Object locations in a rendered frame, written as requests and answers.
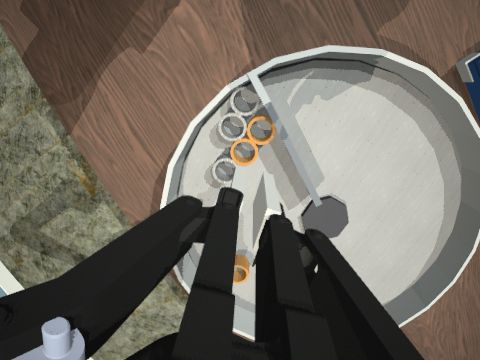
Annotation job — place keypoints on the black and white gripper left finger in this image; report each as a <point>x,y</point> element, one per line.
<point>71,317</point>

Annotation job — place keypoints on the bronze bushing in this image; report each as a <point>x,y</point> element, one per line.
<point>266,139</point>
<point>241,276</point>
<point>240,160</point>

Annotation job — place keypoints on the grey metal ring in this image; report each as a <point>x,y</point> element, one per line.
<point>225,134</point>
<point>222,178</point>
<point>235,108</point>

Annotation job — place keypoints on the blue plastic crate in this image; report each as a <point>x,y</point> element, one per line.
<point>469,71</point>

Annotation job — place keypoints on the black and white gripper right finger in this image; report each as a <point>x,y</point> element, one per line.
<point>360,327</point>

